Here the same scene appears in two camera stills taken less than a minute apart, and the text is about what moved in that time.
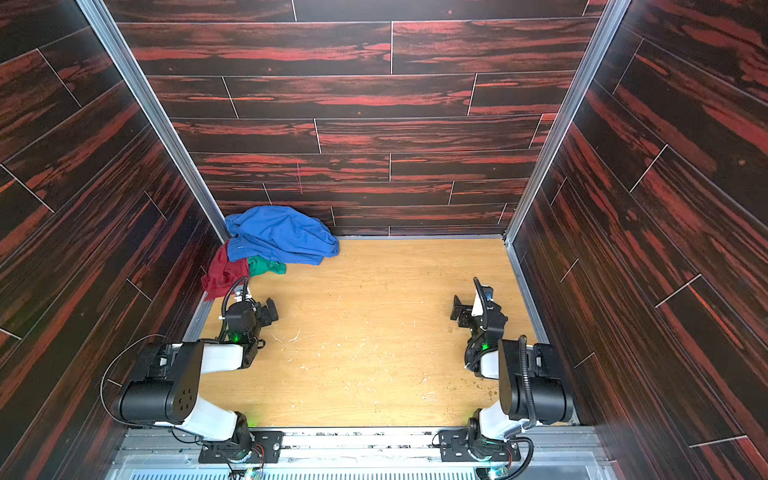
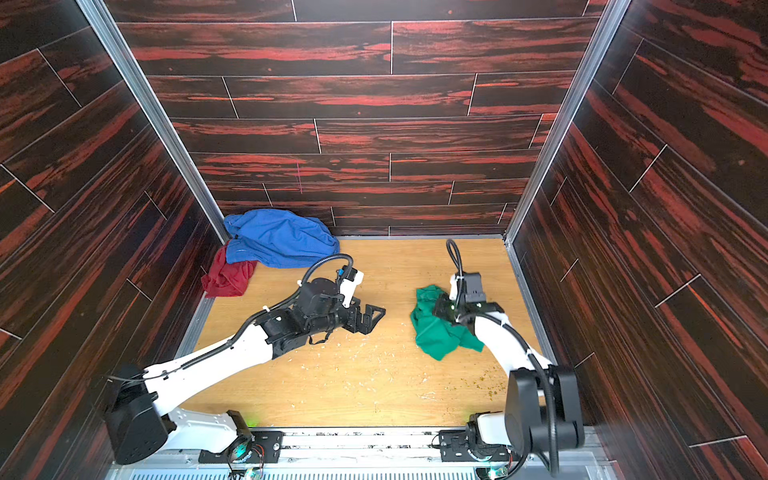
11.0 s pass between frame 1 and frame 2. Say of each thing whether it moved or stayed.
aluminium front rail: stayed
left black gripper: moved
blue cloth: stayed
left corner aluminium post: stayed
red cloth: stayed
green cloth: moved
